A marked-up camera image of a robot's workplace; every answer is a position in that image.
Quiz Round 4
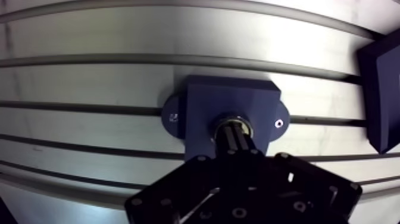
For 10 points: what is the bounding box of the dark blue-grey tray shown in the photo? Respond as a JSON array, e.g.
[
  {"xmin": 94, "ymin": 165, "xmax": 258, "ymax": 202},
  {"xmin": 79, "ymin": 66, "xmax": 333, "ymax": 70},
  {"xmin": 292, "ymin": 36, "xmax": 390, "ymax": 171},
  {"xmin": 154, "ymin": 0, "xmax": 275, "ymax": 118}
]
[{"xmin": 357, "ymin": 29, "xmax": 400, "ymax": 155}]

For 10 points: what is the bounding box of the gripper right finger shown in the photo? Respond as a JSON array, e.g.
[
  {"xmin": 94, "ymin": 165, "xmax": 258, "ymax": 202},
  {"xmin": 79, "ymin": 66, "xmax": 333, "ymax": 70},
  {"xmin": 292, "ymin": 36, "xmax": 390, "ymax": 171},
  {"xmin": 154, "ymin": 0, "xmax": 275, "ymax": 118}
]
[{"xmin": 233, "ymin": 123, "xmax": 363, "ymax": 224}]

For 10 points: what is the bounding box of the dark blue-grey housing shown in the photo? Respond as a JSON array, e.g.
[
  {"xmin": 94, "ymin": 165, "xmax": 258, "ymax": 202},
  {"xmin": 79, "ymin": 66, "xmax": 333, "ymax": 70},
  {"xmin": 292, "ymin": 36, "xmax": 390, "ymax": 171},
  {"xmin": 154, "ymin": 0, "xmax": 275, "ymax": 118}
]
[{"xmin": 161, "ymin": 74, "xmax": 290, "ymax": 161}]

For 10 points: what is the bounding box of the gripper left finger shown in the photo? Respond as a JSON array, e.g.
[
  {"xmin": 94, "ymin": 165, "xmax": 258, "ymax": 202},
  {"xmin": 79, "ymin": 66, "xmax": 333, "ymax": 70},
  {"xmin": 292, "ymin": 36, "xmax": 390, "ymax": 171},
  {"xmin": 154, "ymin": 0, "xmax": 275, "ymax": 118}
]
[{"xmin": 124, "ymin": 123, "xmax": 236, "ymax": 224}]

